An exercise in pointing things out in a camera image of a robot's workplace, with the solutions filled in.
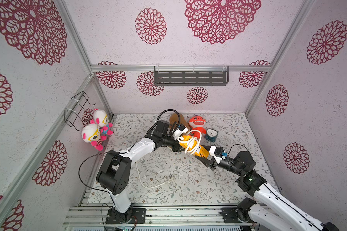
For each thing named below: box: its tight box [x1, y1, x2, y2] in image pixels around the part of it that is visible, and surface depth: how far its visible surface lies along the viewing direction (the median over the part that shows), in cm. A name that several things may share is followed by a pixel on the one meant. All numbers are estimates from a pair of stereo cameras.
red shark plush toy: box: [188, 115, 207, 140], surface depth 108 cm
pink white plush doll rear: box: [90, 109, 114, 142], surface depth 96 cm
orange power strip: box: [179, 134, 209, 159], surface depth 61 cm
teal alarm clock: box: [205, 128, 219, 142], surface depth 105 cm
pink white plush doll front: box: [81, 123, 107, 151], surface depth 86 cm
